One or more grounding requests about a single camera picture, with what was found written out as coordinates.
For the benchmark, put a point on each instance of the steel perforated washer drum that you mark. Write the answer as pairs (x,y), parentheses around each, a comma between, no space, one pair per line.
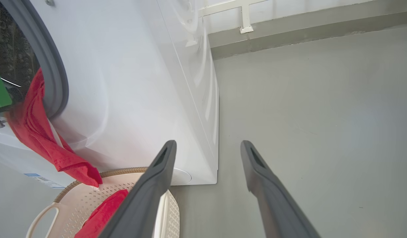
(11,49)

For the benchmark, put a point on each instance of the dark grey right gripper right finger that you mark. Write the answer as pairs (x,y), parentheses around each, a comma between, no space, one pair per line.
(272,201)

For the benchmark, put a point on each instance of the grey rubber door gasket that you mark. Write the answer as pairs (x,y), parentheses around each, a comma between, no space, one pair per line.
(54,76)

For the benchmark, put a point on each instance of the cream perforated laundry basket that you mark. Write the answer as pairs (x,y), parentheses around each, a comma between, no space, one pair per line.
(81,201)

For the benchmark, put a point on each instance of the blue energy label sticker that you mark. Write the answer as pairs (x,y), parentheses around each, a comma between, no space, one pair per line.
(44,180)

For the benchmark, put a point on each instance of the red and white garment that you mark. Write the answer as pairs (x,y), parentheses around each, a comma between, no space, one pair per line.
(34,132)

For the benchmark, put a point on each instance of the round white filter cover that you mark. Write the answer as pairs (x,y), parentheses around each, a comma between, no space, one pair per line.
(182,177)

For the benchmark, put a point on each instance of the white washing machine body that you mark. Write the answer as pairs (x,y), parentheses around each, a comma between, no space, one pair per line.
(124,82)

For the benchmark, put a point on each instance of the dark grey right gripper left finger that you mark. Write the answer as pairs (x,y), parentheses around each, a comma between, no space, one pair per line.
(143,198)

